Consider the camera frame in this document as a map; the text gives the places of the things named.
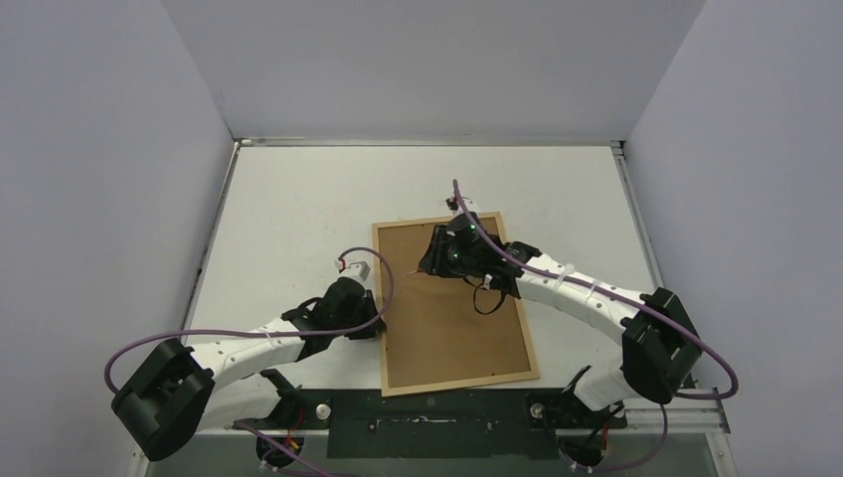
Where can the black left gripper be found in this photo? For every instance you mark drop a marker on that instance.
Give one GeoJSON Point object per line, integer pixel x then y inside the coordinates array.
{"type": "Point", "coordinates": [368, 306]}

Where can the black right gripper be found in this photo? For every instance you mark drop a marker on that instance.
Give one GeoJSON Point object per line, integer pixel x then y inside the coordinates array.
{"type": "Point", "coordinates": [433, 252]}

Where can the wooden picture frame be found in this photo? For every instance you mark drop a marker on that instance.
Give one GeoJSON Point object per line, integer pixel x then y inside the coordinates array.
{"type": "Point", "coordinates": [441, 333]}

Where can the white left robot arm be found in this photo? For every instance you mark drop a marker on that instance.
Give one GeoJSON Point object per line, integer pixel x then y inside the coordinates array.
{"type": "Point", "coordinates": [181, 389]}

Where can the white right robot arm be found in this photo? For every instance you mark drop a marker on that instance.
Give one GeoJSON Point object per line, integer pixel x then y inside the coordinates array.
{"type": "Point", "coordinates": [653, 331]}

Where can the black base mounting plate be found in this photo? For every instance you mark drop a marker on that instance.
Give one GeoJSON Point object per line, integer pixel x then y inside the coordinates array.
{"type": "Point", "coordinates": [400, 440]}

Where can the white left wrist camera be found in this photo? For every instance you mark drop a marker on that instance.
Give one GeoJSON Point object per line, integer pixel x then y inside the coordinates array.
{"type": "Point", "coordinates": [356, 270]}

